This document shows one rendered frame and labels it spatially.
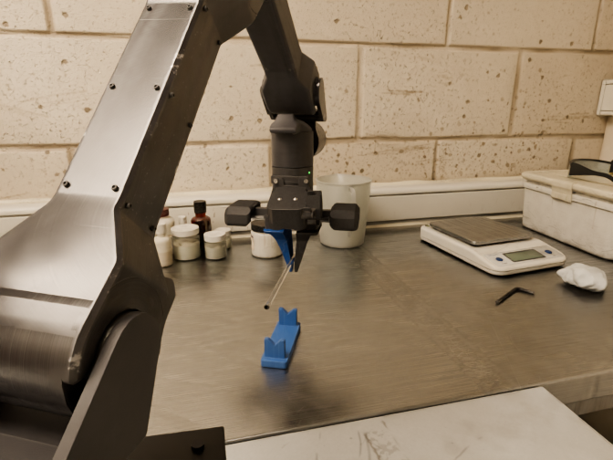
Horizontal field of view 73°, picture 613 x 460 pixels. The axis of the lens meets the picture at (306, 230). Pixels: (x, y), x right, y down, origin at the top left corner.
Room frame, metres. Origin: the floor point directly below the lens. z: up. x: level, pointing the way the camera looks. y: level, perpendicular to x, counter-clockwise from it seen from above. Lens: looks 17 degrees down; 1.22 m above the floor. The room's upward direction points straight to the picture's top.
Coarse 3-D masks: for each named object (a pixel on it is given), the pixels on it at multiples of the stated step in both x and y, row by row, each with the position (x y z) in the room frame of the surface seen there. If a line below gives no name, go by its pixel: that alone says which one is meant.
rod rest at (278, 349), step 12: (288, 312) 0.53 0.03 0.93; (276, 324) 0.53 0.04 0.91; (288, 324) 0.53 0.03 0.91; (276, 336) 0.50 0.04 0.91; (288, 336) 0.50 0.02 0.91; (276, 348) 0.45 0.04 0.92; (288, 348) 0.47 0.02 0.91; (264, 360) 0.44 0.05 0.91; (276, 360) 0.44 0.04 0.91; (288, 360) 0.45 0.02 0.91
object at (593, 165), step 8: (576, 160) 0.99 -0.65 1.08; (584, 160) 1.02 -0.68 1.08; (592, 160) 1.01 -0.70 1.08; (600, 160) 1.01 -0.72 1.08; (568, 168) 0.98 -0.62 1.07; (576, 168) 0.95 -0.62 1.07; (584, 168) 0.93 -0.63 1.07; (592, 168) 1.02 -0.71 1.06; (600, 168) 1.01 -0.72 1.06; (608, 168) 1.01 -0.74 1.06; (568, 176) 0.97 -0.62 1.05; (600, 176) 0.89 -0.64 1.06; (608, 176) 0.88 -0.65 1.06
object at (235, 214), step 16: (272, 176) 0.54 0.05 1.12; (288, 176) 0.54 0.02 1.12; (304, 176) 0.54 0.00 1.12; (240, 208) 0.55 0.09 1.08; (256, 208) 0.57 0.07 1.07; (336, 208) 0.54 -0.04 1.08; (352, 208) 0.54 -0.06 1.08; (240, 224) 0.55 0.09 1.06; (336, 224) 0.53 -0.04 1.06; (352, 224) 0.52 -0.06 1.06
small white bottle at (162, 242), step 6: (162, 222) 0.79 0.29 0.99; (162, 228) 0.78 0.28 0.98; (156, 234) 0.78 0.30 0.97; (162, 234) 0.78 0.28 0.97; (156, 240) 0.77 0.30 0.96; (162, 240) 0.77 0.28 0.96; (168, 240) 0.78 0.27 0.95; (156, 246) 0.77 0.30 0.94; (162, 246) 0.77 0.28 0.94; (168, 246) 0.78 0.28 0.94; (162, 252) 0.77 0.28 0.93; (168, 252) 0.78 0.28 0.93; (162, 258) 0.77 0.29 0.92; (168, 258) 0.77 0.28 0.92; (162, 264) 0.77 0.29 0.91; (168, 264) 0.77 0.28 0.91
